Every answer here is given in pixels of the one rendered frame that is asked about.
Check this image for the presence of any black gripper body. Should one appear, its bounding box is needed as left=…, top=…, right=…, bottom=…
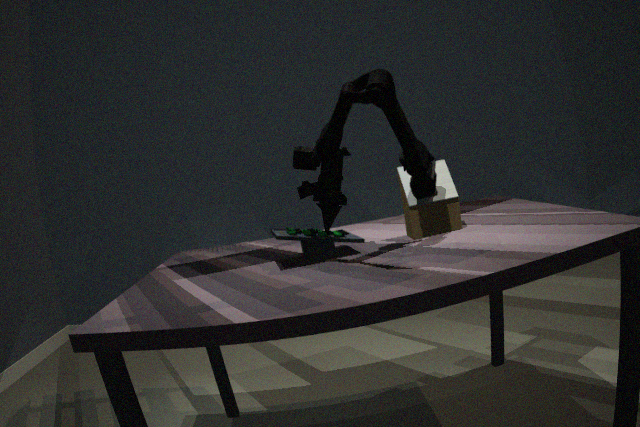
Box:
left=313, top=171, right=347, bottom=206

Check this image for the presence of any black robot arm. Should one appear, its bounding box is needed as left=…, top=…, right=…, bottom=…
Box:
left=292, top=69, right=437, bottom=200

